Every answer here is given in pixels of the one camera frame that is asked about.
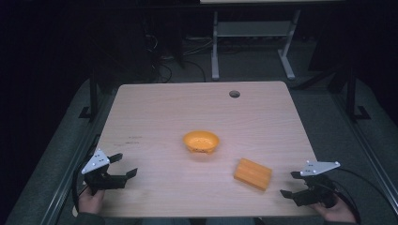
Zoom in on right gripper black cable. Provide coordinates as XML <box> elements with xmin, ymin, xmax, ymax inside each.
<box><xmin>328</xmin><ymin>168</ymin><xmax>392</xmax><ymax>224</ymax></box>

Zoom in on person's left hand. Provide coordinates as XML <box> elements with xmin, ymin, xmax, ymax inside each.
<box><xmin>77</xmin><ymin>187</ymin><xmax>106</xmax><ymax>216</ymax></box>

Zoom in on person's right hand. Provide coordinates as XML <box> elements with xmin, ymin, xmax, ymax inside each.
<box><xmin>310</xmin><ymin>195</ymin><xmax>358</xmax><ymax>224</ymax></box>

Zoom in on orange bowl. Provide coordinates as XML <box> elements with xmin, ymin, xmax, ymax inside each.
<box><xmin>182</xmin><ymin>129</ymin><xmax>221</xmax><ymax>155</ymax></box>

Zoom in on white metal desk frame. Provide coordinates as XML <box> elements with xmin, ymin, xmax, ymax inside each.
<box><xmin>210</xmin><ymin>8</ymin><xmax>302</xmax><ymax>83</ymax></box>

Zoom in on aluminium rail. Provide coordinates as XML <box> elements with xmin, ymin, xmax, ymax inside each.
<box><xmin>329</xmin><ymin>88</ymin><xmax>398</xmax><ymax>209</ymax></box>
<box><xmin>38</xmin><ymin>90</ymin><xmax>109</xmax><ymax>225</ymax></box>

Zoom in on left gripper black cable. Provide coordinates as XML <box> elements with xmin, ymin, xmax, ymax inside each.
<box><xmin>71</xmin><ymin>134</ymin><xmax>101</xmax><ymax>214</ymax></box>

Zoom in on black metal stand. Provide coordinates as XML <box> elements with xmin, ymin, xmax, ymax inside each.
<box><xmin>78</xmin><ymin>69</ymin><xmax>100</xmax><ymax>123</ymax></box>
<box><xmin>344</xmin><ymin>67</ymin><xmax>373</xmax><ymax>124</ymax></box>

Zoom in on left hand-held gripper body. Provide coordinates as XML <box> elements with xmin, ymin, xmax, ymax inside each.
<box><xmin>81</xmin><ymin>148</ymin><xmax>130</xmax><ymax>197</ymax></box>

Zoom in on orange ridged block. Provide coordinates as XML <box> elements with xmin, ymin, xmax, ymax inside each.
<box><xmin>233</xmin><ymin>157</ymin><xmax>273</xmax><ymax>192</ymax></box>

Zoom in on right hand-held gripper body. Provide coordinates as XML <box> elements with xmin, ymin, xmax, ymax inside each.
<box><xmin>292</xmin><ymin>160</ymin><xmax>342</xmax><ymax>209</ymax></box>

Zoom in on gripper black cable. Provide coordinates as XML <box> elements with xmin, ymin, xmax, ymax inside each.
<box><xmin>328</xmin><ymin>168</ymin><xmax>392</xmax><ymax>224</ymax></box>
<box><xmin>71</xmin><ymin>134</ymin><xmax>101</xmax><ymax>214</ymax></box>

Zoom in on black floor cables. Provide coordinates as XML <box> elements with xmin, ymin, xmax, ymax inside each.
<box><xmin>142</xmin><ymin>31</ymin><xmax>208</xmax><ymax>84</ymax></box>

